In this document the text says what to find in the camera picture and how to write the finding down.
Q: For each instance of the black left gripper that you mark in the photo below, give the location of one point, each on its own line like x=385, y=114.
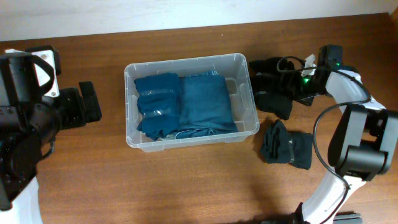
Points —
x=89, y=101

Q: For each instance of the blue garment with tape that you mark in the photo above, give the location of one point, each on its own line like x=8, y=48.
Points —
x=158, y=103

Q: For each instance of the black garment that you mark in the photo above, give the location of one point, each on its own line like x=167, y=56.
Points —
x=281, y=146
x=268, y=88

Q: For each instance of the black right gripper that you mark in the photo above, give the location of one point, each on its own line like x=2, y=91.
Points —
x=301, y=89

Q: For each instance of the clear plastic storage container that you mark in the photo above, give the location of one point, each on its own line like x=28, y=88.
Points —
x=233, y=67

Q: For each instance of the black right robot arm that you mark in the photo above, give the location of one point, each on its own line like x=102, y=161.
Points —
x=362, y=145

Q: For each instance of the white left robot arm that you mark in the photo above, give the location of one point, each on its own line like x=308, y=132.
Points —
x=33, y=111

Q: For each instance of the dark blue jeans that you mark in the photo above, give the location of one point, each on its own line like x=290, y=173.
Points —
x=205, y=106

